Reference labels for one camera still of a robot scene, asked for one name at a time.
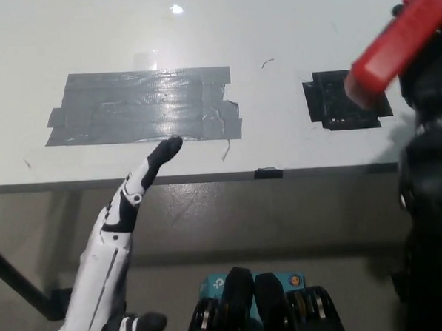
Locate black teal robot torso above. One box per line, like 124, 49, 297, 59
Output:
180, 261, 345, 331

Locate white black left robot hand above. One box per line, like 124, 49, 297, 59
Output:
33, 136, 194, 331

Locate small black tape strip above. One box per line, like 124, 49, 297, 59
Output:
253, 165, 284, 181

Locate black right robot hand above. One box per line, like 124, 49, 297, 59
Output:
389, 1, 442, 133

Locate grey duct tape patch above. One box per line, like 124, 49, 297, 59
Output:
41, 64, 244, 150

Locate black tape patch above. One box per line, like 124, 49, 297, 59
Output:
301, 67, 395, 134

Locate red digital multimeter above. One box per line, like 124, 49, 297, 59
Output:
340, 0, 442, 111

